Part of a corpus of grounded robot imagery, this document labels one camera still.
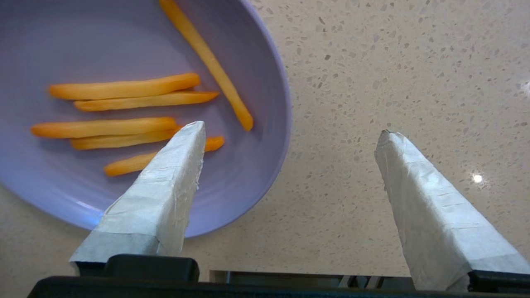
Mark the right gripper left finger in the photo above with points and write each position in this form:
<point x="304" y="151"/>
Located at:
<point x="161" y="198"/>

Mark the purple plate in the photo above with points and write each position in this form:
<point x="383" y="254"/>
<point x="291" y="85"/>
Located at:
<point x="103" y="45"/>

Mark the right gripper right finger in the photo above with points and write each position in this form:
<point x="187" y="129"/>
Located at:
<point x="434" y="223"/>

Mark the long orange french fry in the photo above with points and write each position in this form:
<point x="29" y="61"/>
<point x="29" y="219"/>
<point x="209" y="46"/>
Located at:
<point x="209" y="62"/>

